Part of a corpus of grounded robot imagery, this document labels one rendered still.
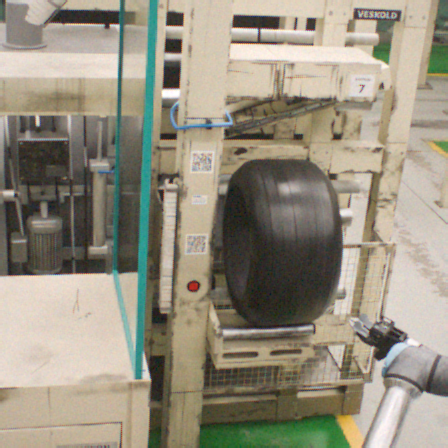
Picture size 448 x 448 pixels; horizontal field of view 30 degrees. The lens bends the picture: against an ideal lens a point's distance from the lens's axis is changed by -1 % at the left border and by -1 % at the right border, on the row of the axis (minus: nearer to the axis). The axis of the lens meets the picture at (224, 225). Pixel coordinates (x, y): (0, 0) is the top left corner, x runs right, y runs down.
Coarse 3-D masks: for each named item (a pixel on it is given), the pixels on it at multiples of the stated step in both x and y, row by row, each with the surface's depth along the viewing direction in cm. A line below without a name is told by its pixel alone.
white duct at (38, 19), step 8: (16, 0) 266; (24, 0) 264; (32, 0) 263; (40, 0) 263; (48, 0) 264; (56, 0) 266; (32, 8) 264; (40, 8) 265; (48, 8) 266; (32, 16) 265; (40, 16) 266; (48, 16) 270
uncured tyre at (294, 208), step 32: (256, 160) 289; (288, 160) 289; (256, 192) 274; (288, 192) 273; (320, 192) 275; (224, 224) 312; (256, 224) 270; (288, 224) 268; (320, 224) 270; (224, 256) 312; (256, 256) 270; (288, 256) 268; (320, 256) 270; (256, 288) 273; (288, 288) 271; (320, 288) 274; (256, 320) 285; (288, 320) 285
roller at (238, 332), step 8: (224, 328) 290; (232, 328) 291; (240, 328) 291; (248, 328) 292; (256, 328) 292; (264, 328) 293; (272, 328) 293; (280, 328) 294; (288, 328) 294; (296, 328) 295; (304, 328) 296; (312, 328) 296; (224, 336) 289; (232, 336) 290; (240, 336) 291; (248, 336) 291; (256, 336) 292; (264, 336) 293; (272, 336) 294; (280, 336) 295
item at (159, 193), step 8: (160, 192) 328; (160, 200) 317; (160, 208) 316; (160, 216) 317; (160, 224) 318; (160, 232) 320; (160, 240) 323; (152, 248) 337; (160, 248) 324; (152, 256) 337; (160, 256) 325
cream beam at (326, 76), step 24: (240, 48) 300; (264, 48) 303; (288, 48) 306; (312, 48) 309; (336, 48) 313; (240, 72) 286; (264, 72) 288; (288, 72) 290; (312, 72) 292; (336, 72) 294; (360, 72) 295; (240, 96) 290; (264, 96) 292; (288, 96) 294; (312, 96) 295; (336, 96) 298; (360, 96) 299
